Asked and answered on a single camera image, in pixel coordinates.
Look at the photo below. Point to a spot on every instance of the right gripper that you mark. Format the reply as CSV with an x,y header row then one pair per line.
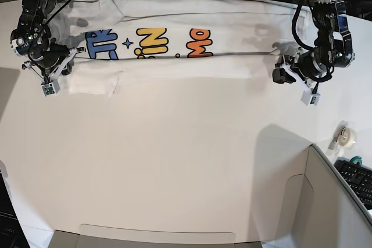
x,y
51,62

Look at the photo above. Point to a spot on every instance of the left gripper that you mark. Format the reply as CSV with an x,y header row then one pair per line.
x,y
301,67

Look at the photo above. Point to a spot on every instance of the white printed t-shirt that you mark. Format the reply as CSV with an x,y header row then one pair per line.
x,y
137,41

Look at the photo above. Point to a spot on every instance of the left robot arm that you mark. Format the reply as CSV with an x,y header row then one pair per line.
x,y
332,48

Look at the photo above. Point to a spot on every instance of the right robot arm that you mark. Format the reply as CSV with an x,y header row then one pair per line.
x,y
32,38

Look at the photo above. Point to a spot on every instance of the grey flat panel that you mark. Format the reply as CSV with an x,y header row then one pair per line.
x,y
8,79

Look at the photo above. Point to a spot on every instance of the clear tape dispenser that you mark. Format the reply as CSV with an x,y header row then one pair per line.
x,y
344,138

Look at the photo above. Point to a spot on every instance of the green tape roll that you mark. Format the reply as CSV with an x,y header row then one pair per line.
x,y
357,160

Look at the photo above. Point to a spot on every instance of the grey cardboard box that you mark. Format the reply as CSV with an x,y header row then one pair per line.
x,y
318,209

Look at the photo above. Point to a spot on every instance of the black keyboard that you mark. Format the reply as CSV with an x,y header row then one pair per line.
x,y
358,178

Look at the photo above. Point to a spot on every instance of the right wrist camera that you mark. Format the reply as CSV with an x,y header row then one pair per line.
x,y
50,88

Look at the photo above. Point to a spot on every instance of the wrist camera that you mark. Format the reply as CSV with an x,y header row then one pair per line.
x,y
310,98
50,88

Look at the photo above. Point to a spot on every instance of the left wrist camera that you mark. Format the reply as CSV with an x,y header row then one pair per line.
x,y
310,98

